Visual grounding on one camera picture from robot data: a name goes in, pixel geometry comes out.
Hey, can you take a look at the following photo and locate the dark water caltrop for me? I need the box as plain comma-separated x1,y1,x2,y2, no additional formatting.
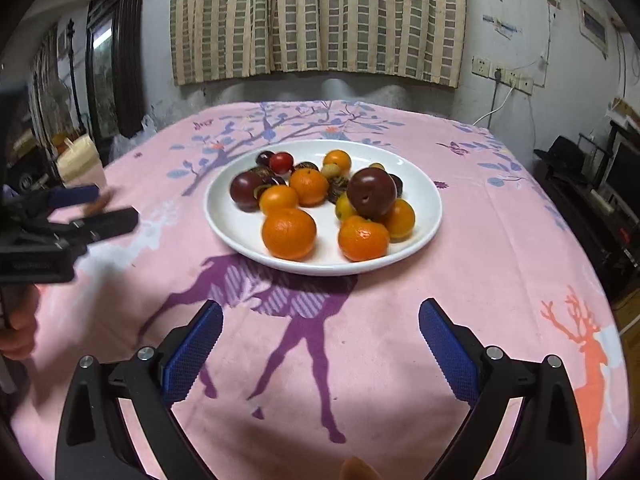
390,174,404,198

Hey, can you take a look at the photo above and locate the orange mandarin with stem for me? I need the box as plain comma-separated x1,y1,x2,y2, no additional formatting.
337,216,390,262

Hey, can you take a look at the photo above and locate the tan longan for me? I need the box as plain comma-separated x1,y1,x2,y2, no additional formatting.
321,162,342,179

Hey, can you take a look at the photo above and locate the wrinkled dark passion fruit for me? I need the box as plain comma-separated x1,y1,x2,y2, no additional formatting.
326,176,349,204

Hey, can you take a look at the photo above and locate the dark wooden cabinet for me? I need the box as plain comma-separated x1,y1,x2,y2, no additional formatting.
86,0,145,164

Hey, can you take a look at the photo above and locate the white wall power strip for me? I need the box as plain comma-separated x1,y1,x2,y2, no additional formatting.
471,55,534,96

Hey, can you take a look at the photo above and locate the pink printed tablecloth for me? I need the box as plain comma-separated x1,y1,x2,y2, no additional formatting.
11,101,630,479

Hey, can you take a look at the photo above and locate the black hat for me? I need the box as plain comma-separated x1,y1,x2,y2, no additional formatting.
534,136,585,172

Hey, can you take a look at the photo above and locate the small dark cherry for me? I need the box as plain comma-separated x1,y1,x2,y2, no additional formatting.
255,151,273,168

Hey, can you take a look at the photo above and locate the white power cable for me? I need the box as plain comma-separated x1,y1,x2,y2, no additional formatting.
472,77,516,129

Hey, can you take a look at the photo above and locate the yellow-orange tomato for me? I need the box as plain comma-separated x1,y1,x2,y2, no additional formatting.
288,168,329,207

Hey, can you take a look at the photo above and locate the small orange tomato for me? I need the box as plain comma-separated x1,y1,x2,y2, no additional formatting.
323,150,352,174

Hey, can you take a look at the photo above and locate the left hand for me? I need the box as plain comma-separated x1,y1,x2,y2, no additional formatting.
0,284,40,361

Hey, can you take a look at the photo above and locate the wall electrical box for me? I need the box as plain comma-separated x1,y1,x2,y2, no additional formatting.
578,0,608,58

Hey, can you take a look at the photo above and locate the green-yellow tomato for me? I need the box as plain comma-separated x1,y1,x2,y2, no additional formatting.
334,193,357,222

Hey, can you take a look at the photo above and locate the white oval plate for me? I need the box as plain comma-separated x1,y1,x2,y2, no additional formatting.
204,139,444,276

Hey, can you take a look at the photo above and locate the large dark plum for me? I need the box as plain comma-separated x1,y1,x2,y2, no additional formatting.
346,167,397,219

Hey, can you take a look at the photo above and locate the red cherry tomato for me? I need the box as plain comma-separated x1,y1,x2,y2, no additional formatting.
269,152,294,176

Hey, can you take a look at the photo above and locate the large orange mandarin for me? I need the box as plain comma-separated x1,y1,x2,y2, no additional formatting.
262,208,317,260

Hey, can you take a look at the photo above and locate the computer monitor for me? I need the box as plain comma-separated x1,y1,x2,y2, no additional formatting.
601,139,640,216

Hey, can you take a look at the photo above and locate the right hand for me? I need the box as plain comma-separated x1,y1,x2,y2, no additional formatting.
338,456,382,480

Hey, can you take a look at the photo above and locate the striped beige curtain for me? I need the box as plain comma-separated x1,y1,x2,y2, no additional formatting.
170,0,466,88

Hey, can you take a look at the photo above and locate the cream lidded jar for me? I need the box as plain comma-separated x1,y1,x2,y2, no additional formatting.
56,134,107,188

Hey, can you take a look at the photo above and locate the dark purple plum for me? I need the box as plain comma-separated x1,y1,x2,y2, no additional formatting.
229,170,271,210

